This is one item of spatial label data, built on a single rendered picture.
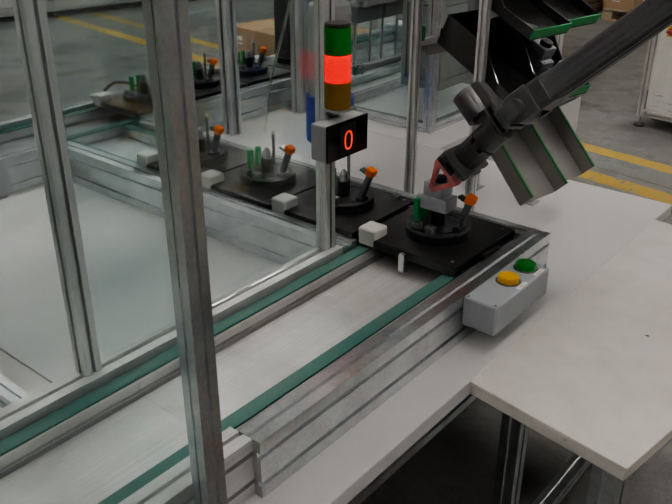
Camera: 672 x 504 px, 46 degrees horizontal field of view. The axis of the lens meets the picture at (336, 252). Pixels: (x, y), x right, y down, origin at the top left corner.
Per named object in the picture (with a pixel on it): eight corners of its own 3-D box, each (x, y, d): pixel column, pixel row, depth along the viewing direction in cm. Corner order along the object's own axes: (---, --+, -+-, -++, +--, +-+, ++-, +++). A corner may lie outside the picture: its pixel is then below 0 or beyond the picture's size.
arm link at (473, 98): (525, 109, 142) (543, 110, 149) (490, 59, 145) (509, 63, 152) (476, 149, 149) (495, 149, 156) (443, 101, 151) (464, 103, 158)
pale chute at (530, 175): (555, 191, 184) (568, 182, 180) (519, 206, 176) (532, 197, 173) (495, 90, 189) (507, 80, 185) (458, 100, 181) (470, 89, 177)
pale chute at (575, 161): (582, 174, 194) (595, 165, 191) (549, 187, 187) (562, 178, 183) (525, 78, 199) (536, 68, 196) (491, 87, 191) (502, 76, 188)
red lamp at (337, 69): (356, 80, 147) (356, 53, 145) (339, 85, 143) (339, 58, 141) (335, 76, 150) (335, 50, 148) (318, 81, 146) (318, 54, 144)
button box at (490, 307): (546, 293, 158) (550, 266, 155) (494, 337, 144) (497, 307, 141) (514, 283, 162) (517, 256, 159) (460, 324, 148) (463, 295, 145)
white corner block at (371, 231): (387, 242, 168) (388, 225, 166) (374, 249, 165) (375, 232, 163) (370, 236, 171) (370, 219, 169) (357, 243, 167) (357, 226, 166)
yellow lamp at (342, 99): (356, 106, 149) (356, 80, 147) (339, 112, 146) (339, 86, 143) (335, 102, 152) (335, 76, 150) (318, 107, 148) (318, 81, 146)
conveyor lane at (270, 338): (509, 273, 174) (514, 232, 170) (232, 479, 116) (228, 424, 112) (403, 238, 191) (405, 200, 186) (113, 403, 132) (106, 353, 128)
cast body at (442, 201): (456, 208, 165) (459, 176, 162) (445, 214, 162) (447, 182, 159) (423, 199, 170) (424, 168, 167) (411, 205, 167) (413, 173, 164)
